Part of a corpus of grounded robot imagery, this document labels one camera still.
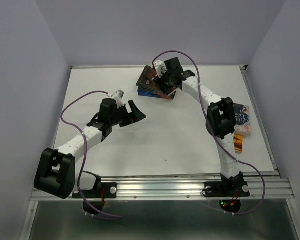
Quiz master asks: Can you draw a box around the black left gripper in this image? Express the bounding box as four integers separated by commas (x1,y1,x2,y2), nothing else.
109,100,146,127

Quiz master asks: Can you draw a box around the A Tale of Two Cities book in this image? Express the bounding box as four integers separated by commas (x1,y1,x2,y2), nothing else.
157,91,177,100

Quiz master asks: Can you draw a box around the Three Days to See book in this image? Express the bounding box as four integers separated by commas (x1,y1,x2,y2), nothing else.
136,65,160,92

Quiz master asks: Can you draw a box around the floral white Little Women book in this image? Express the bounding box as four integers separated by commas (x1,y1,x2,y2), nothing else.
233,103,251,137

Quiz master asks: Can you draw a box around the brown orange Leonard Tulane book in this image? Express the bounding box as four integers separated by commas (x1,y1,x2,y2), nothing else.
154,75,177,96

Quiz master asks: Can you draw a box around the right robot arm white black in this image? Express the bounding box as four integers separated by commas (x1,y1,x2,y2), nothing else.
153,57,243,195

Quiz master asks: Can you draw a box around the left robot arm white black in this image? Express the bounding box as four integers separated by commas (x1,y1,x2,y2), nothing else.
34,98,146,199

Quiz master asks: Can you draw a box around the Jane Eyre blue book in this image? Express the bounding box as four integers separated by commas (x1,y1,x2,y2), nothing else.
137,87,160,98

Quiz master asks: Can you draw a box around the yellow orange book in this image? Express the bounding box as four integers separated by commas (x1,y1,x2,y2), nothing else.
233,134,244,154

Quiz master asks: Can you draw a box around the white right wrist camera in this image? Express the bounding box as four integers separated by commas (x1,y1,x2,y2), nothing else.
152,60,167,78

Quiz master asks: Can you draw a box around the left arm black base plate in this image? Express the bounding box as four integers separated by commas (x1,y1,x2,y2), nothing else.
82,181,118,199

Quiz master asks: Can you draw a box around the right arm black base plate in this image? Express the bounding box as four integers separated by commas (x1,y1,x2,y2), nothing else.
201,181,251,198

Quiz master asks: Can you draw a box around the aluminium front rail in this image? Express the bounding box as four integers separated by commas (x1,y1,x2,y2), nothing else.
31,177,296,201

